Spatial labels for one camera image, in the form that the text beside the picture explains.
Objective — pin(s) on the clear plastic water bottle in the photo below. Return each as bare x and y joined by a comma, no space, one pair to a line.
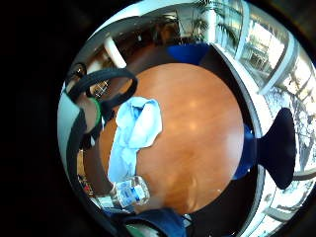
131,192

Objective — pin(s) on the white pillar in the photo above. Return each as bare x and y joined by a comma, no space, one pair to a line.
114,52

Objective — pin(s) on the light blue cloth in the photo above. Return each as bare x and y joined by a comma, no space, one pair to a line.
138,125

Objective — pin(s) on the black chair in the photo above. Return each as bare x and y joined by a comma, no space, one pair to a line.
278,148

